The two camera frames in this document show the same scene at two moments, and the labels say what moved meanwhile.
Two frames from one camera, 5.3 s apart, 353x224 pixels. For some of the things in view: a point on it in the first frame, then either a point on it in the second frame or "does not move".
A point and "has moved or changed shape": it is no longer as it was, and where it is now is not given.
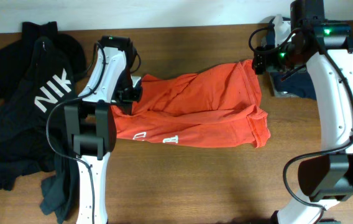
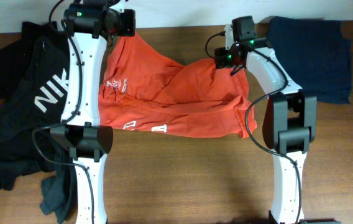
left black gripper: (126, 101) -> (129, 27)
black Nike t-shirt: (28, 132) does not move
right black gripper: (263, 59) -> (220, 58)
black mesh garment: (4, 70) does not move
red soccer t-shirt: (217, 107) has moved or changed shape
